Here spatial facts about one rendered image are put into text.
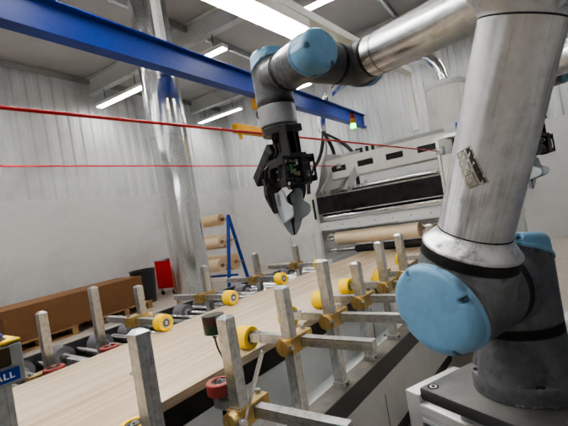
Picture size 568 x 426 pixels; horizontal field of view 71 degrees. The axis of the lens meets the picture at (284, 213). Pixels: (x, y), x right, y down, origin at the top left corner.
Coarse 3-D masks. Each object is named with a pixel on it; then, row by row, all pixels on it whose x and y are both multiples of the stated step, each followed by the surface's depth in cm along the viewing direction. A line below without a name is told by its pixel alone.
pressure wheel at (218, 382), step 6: (216, 378) 117; (222, 378) 117; (210, 384) 113; (216, 384) 113; (222, 384) 112; (210, 390) 112; (216, 390) 111; (222, 390) 111; (210, 396) 112; (216, 396) 111; (222, 396) 111
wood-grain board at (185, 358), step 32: (352, 256) 344; (192, 320) 200; (256, 320) 179; (128, 352) 161; (160, 352) 154; (192, 352) 147; (256, 352) 139; (32, 384) 142; (64, 384) 136; (96, 384) 131; (128, 384) 126; (160, 384) 122; (192, 384) 117; (32, 416) 113; (64, 416) 110; (96, 416) 106; (128, 416) 103
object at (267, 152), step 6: (264, 150) 81; (270, 150) 79; (264, 156) 81; (270, 156) 79; (264, 162) 82; (258, 168) 84; (264, 168) 82; (258, 174) 85; (264, 174) 84; (258, 180) 85; (258, 186) 87
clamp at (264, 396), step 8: (264, 392) 111; (256, 400) 107; (264, 400) 109; (232, 408) 104; (224, 416) 102; (232, 416) 101; (240, 416) 102; (248, 416) 104; (224, 424) 103; (232, 424) 101; (248, 424) 103
